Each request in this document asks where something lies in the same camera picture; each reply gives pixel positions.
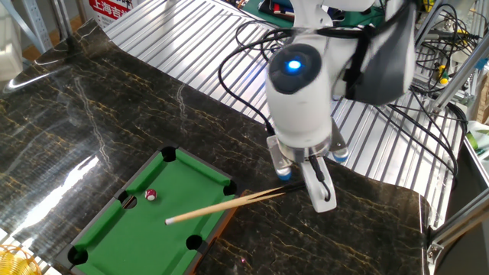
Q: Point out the dark metal leg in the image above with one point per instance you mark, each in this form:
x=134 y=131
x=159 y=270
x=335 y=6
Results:
x=63 y=23

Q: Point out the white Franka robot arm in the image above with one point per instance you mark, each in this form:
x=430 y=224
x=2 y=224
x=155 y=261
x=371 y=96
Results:
x=302 y=114

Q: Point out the red white printed box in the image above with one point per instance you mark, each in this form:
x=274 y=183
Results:
x=111 y=11

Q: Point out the aluminium frame corner profile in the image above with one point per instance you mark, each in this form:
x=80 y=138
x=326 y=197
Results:
x=454 y=225

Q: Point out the mini green pool table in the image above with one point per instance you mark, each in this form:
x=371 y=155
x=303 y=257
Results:
x=153 y=237

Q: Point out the wooden cue stick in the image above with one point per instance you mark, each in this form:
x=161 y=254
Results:
x=214 y=208

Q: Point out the red white pool ball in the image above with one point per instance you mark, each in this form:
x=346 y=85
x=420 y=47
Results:
x=151 y=195

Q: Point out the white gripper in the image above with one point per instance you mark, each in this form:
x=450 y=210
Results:
x=322 y=204

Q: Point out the grey steel rack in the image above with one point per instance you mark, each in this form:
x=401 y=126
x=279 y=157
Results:
x=36 y=26

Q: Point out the black marble pattern mat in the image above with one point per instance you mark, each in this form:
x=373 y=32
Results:
x=95 y=114

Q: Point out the green white bag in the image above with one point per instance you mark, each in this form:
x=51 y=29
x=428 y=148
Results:
x=477 y=137

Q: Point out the silver wrist camera blue ends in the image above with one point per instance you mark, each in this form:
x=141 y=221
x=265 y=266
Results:
x=283 y=168

